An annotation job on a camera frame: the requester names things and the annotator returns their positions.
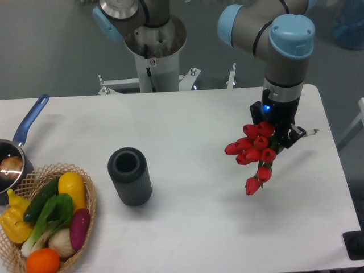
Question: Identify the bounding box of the orange mandarin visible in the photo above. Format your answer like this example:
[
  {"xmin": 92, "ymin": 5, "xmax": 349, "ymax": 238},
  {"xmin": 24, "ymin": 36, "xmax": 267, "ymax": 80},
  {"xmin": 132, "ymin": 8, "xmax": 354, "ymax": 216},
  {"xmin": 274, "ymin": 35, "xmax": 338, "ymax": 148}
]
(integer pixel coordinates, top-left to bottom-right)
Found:
[{"xmin": 26, "ymin": 248, "xmax": 60, "ymax": 273}]

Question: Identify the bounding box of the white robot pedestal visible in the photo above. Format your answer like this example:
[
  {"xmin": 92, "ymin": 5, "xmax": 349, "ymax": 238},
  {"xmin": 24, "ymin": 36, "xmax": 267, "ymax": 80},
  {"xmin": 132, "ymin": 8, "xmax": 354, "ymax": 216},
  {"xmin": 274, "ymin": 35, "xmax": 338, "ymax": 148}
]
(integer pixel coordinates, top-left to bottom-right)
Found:
[{"xmin": 97, "ymin": 15, "xmax": 237, "ymax": 96}]

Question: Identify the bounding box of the woven wicker basket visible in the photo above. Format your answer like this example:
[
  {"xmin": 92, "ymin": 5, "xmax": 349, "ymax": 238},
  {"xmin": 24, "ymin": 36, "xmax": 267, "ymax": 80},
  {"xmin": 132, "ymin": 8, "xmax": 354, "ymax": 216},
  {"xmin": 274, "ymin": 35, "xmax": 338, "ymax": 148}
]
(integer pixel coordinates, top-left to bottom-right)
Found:
[{"xmin": 1, "ymin": 163, "xmax": 97, "ymax": 272}]

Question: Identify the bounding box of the blue handled saucepan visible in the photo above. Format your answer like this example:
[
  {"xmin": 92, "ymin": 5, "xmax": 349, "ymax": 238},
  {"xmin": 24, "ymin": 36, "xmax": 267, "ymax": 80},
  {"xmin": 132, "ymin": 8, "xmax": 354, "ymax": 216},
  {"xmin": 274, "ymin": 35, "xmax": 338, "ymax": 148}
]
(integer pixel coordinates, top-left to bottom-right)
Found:
[{"xmin": 1, "ymin": 94, "xmax": 49, "ymax": 205}]

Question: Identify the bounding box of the beige garlic bulb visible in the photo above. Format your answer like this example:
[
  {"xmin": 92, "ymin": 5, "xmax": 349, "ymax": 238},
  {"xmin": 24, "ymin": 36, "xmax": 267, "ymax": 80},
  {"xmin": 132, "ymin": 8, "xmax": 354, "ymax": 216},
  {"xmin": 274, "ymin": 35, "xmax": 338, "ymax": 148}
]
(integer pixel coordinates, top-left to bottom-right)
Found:
[{"xmin": 48, "ymin": 227, "xmax": 76, "ymax": 258}]

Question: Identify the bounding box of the yellow bell pepper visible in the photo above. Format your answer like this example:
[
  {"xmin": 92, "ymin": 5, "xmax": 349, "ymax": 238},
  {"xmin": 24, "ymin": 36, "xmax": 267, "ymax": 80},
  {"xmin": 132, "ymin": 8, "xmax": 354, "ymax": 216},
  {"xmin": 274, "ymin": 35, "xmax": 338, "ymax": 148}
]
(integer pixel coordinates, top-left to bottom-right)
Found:
[{"xmin": 1, "ymin": 189, "xmax": 34, "ymax": 244}]

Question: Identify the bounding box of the brown bread roll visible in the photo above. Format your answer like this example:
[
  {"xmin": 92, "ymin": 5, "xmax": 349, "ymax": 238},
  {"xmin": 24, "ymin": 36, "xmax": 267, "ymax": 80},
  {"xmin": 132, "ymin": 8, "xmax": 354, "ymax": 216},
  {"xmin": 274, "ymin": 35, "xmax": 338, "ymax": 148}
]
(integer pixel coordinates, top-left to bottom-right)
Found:
[{"xmin": 1, "ymin": 156, "xmax": 23, "ymax": 181}]

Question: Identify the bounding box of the purple sweet potato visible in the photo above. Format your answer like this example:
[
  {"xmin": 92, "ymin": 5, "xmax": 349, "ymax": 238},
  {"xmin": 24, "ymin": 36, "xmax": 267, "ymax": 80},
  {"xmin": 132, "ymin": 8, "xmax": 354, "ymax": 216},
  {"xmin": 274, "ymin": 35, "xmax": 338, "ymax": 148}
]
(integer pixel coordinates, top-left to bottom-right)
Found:
[{"xmin": 69, "ymin": 208, "xmax": 90, "ymax": 251}]

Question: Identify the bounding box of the white furniture frame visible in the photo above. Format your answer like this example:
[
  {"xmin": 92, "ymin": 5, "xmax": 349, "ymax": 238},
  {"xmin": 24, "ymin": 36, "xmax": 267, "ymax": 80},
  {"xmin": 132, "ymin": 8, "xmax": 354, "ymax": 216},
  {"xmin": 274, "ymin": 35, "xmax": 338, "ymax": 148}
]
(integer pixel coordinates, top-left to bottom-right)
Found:
[{"xmin": 336, "ymin": 97, "xmax": 363, "ymax": 152}]

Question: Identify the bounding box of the green cucumber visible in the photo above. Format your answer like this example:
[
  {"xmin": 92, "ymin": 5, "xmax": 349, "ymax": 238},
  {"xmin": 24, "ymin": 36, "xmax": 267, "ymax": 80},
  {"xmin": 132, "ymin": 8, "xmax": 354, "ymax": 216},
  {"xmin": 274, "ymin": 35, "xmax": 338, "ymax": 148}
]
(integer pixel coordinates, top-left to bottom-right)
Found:
[{"xmin": 23, "ymin": 176, "xmax": 60, "ymax": 222}]

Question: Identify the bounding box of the dark grey ribbed vase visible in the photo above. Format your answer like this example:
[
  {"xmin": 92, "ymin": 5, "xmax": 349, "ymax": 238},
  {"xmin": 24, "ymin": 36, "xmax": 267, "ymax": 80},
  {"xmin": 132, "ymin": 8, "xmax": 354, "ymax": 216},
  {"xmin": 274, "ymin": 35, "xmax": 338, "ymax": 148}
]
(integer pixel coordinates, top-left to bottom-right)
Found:
[{"xmin": 107, "ymin": 147, "xmax": 152, "ymax": 206}]

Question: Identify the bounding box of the blue translucent container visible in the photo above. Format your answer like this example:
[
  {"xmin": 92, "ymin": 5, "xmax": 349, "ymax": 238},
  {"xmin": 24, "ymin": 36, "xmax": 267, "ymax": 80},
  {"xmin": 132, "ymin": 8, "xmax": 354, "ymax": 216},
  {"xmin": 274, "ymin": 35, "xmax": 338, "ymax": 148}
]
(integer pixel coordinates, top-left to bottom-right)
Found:
[{"xmin": 331, "ymin": 0, "xmax": 363, "ymax": 50}]

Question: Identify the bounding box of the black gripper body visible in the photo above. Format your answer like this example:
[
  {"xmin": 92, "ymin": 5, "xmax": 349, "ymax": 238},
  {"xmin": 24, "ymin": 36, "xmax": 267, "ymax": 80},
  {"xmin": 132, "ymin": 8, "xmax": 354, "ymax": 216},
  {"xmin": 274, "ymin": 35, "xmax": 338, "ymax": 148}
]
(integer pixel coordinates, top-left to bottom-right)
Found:
[{"xmin": 250, "ymin": 96, "xmax": 300, "ymax": 148}]

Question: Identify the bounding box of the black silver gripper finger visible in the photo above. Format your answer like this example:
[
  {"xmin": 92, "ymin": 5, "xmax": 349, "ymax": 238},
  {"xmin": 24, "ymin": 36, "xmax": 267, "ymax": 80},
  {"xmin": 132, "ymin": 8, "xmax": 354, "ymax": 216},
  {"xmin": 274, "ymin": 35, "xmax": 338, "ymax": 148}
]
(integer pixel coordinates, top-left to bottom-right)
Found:
[{"xmin": 289, "ymin": 123, "xmax": 306, "ymax": 144}]

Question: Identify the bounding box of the green bok choy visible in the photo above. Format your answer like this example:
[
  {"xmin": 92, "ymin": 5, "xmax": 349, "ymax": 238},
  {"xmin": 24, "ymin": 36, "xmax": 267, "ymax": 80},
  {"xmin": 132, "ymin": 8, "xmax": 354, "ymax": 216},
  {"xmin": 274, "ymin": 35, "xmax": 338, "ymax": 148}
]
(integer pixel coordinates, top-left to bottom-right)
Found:
[{"xmin": 21, "ymin": 193, "xmax": 73, "ymax": 257}]

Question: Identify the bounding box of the black device at edge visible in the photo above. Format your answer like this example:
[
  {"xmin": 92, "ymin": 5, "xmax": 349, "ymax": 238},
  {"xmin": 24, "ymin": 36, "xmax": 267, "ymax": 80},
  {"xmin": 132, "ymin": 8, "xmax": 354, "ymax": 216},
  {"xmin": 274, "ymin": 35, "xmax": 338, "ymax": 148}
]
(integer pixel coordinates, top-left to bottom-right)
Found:
[{"xmin": 342, "ymin": 231, "xmax": 363, "ymax": 260}]

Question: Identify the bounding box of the red tulip bouquet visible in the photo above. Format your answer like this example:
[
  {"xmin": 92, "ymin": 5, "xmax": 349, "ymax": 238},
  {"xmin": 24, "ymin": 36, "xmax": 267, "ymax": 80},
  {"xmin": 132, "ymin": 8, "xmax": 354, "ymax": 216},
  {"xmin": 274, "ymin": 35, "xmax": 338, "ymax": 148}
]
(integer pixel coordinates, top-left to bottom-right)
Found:
[{"xmin": 224, "ymin": 121, "xmax": 285, "ymax": 196}]

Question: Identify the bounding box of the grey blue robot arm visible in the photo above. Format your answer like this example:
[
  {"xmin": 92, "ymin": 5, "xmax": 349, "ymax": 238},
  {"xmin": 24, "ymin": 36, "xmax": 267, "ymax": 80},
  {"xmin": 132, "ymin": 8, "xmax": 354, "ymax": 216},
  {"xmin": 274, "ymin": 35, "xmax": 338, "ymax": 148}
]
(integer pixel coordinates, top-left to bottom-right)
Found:
[{"xmin": 93, "ymin": 1, "xmax": 315, "ymax": 148}]

